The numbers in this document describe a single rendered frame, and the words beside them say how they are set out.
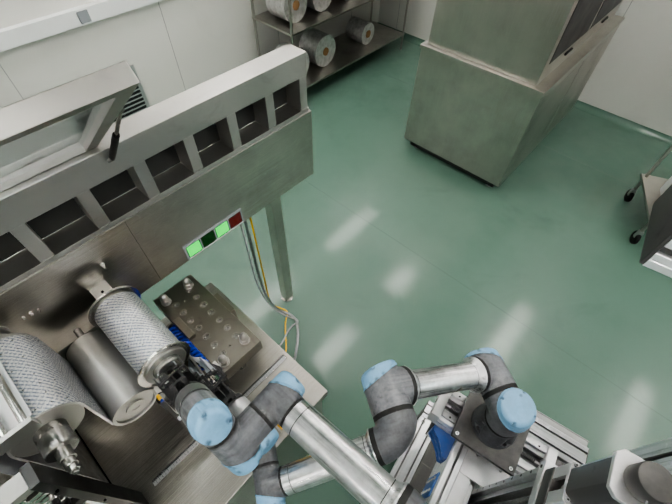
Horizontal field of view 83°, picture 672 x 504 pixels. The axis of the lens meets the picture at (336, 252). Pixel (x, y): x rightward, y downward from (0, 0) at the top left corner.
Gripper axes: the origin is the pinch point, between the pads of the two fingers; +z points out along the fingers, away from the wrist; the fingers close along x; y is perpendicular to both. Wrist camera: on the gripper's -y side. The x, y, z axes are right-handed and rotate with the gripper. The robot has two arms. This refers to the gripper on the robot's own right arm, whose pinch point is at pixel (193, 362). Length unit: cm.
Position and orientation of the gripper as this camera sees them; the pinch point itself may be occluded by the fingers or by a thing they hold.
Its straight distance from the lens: 130.5
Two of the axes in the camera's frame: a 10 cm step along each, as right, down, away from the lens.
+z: -7.4, -5.4, 3.9
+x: -6.7, 5.8, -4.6
